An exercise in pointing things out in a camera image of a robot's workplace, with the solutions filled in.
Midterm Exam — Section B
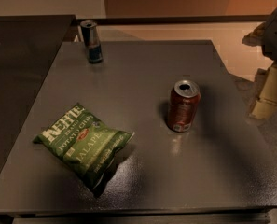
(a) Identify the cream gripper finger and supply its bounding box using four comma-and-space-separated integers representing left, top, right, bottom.
242, 23, 265, 47
249, 61, 277, 119

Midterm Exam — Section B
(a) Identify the slim blue silver can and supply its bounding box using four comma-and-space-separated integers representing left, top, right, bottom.
80, 20, 103, 63

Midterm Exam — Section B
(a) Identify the red coke can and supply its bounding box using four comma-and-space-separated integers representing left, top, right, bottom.
167, 80, 201, 133

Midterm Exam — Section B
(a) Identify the green jalapeno chip bag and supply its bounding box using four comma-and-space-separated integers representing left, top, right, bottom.
34, 103, 134, 191

